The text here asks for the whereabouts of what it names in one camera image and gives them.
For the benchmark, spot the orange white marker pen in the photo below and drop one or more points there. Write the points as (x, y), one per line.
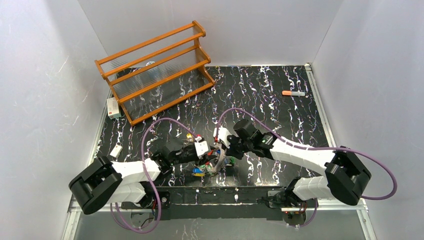
(293, 93)

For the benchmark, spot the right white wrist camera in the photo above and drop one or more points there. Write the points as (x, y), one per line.
(221, 136)

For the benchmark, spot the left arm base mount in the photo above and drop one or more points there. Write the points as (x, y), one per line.
(149, 201)

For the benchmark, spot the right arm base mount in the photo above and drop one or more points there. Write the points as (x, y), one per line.
(296, 212)

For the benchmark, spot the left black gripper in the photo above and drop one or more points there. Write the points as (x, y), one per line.
(205, 156)

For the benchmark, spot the yellow tagged key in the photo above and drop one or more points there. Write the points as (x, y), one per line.
(189, 138)

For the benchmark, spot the bunch of coloured keys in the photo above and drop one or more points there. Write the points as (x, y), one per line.
(203, 170)

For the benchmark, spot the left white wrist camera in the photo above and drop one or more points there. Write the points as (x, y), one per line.
(201, 146)

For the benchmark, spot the aluminium frame rail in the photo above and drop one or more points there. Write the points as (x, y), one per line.
(229, 213)

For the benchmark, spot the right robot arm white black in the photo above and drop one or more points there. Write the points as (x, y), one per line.
(341, 174)

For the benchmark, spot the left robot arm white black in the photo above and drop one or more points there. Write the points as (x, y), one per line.
(107, 182)

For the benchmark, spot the white red small box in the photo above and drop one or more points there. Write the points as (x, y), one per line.
(113, 109)

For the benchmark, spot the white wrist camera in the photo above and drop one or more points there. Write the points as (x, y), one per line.
(201, 146)
(221, 136)

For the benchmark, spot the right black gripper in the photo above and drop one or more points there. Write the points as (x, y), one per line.
(230, 145)

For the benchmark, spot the orange wooden shelf rack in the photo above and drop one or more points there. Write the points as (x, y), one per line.
(159, 73)

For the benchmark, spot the small white card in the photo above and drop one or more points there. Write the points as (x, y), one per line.
(116, 150)

